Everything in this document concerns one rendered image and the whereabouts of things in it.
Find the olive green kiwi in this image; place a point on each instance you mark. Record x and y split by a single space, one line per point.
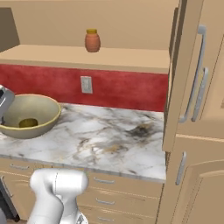
28 122

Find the orange jar with yellow lid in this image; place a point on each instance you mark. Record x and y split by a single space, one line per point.
92 40

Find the tan drawer front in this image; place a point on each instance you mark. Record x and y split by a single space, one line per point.
131 204
128 218
131 183
35 166

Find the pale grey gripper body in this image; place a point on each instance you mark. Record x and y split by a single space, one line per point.
8 100

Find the tan base cabinet door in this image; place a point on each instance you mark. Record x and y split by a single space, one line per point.
20 192

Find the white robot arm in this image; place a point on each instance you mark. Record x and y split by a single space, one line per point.
55 189

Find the beige bowl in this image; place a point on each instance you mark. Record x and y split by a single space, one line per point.
35 109

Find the grey wall socket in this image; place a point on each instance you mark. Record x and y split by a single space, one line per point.
86 85

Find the tan tall cabinet door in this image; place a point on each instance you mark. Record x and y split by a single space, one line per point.
198 192

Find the grey brown hood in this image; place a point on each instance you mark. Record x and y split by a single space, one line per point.
8 30

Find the tan wall shelf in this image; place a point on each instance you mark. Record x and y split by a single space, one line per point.
87 58

